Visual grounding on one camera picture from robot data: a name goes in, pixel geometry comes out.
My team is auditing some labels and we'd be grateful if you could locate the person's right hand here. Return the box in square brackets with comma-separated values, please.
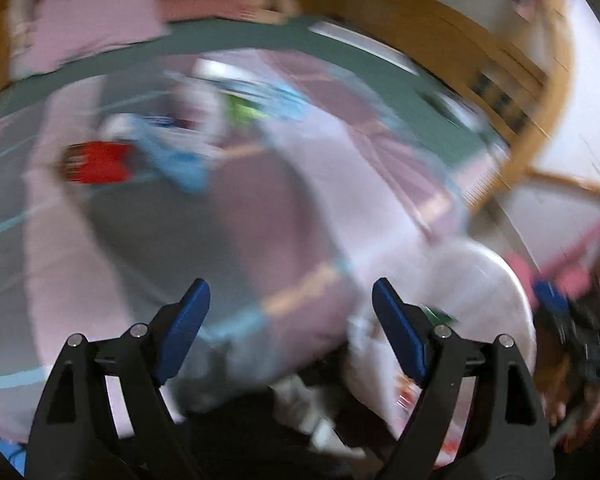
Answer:
[535, 320, 600, 453]

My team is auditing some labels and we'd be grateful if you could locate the green plastic wrapper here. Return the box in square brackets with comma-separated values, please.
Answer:
[172, 77, 223, 143]

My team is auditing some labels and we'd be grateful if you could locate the pink pillow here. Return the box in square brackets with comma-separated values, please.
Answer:
[9, 0, 167, 77]

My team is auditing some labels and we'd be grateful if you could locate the plaid pink blanket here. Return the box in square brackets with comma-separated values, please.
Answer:
[0, 47, 483, 441]

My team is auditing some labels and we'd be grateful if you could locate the green bed mat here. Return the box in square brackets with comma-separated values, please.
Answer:
[0, 14, 512, 181]

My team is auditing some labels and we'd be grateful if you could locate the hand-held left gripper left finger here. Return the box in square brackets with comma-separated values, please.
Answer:
[25, 278, 211, 480]

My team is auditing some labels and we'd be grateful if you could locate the white crumpled tissue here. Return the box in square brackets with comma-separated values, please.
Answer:
[101, 114, 142, 142]

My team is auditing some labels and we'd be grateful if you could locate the red packet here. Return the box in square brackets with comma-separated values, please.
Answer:
[60, 141, 135, 185]

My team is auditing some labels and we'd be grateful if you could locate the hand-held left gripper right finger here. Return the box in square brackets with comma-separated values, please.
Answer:
[372, 277, 556, 480]

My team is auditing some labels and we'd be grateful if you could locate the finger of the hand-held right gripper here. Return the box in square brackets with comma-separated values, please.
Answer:
[532, 280, 571, 318]

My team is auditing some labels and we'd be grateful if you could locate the wooden bed frame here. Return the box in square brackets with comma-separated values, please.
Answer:
[0, 0, 600, 223]

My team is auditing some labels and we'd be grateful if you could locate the light blue cloth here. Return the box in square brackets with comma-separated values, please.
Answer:
[262, 82, 313, 123]
[129, 114, 212, 193]

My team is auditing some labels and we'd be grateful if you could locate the white lined waste bin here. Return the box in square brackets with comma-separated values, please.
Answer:
[347, 239, 538, 463]

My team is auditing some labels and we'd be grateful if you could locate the light green packet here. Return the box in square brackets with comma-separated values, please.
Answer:
[227, 92, 263, 128]

